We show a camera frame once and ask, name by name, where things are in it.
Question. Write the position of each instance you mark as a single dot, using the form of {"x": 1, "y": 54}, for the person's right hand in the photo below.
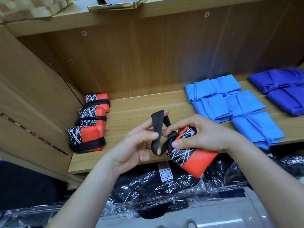
{"x": 213, "y": 135}

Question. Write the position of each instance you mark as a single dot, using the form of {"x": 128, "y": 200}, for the person's left hand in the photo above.
{"x": 130, "y": 149}

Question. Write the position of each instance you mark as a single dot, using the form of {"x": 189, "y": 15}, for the red bag with black lettering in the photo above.
{"x": 97, "y": 114}
{"x": 199, "y": 161}
{"x": 90, "y": 135}

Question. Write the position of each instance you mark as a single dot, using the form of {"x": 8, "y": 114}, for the wooden shelf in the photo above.
{"x": 152, "y": 54}

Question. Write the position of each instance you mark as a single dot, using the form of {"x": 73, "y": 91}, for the person's left forearm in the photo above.
{"x": 80, "y": 197}

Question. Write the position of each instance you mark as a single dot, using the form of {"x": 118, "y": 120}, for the person's right forearm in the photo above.
{"x": 273, "y": 178}

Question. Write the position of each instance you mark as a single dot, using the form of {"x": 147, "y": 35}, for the person's right shoe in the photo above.
{"x": 191, "y": 224}

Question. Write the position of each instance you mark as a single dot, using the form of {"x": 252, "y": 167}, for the beige woven basket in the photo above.
{"x": 33, "y": 8}

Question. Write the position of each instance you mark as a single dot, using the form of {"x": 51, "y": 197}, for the black plastic-wrapped bag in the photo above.
{"x": 223, "y": 173}
{"x": 28, "y": 216}

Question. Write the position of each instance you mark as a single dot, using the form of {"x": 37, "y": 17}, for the white paper tag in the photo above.
{"x": 165, "y": 172}

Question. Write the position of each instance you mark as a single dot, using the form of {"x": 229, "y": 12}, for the black wrapped bag with tag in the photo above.
{"x": 142, "y": 190}

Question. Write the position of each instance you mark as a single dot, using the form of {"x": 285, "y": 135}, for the gold stand with white card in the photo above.
{"x": 116, "y": 3}

